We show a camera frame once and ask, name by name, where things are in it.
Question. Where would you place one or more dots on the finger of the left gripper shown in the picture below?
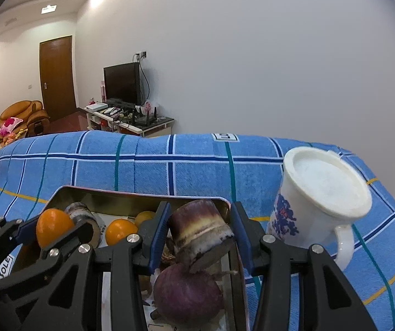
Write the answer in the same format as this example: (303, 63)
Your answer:
(85, 232)
(16, 232)

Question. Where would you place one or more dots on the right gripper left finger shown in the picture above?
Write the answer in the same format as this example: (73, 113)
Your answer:
(94, 263)

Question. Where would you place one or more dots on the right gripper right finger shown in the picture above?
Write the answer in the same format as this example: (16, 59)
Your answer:
(327, 300)

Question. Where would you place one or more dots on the orange tangerine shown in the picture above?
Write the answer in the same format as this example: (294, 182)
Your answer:
(143, 216)
(118, 230)
(51, 225)

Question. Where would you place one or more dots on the blue plaid tablecloth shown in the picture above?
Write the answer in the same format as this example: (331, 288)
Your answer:
(240, 168)

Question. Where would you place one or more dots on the pink floral cushion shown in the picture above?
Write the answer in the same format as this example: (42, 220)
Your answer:
(9, 125)

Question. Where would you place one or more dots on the white lidded floral mug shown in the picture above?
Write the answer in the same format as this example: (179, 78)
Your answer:
(319, 199)

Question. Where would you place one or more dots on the purple onion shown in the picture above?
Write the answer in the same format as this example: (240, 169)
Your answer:
(207, 300)

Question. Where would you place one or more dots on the white tv stand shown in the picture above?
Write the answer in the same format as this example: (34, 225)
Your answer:
(98, 121)

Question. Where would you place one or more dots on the brown leather sofa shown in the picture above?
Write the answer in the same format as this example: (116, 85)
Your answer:
(35, 120)

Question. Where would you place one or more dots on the pink metal tin box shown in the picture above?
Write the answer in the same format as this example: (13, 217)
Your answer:
(108, 206)

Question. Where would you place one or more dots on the black wifi router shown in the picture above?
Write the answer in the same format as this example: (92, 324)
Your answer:
(145, 117)

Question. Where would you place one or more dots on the brown wooden door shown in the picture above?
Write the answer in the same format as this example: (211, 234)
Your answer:
(56, 73)

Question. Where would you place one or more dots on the black television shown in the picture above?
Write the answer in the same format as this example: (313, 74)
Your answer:
(123, 82)

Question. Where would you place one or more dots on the wall power socket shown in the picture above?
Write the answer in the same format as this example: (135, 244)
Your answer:
(141, 55)

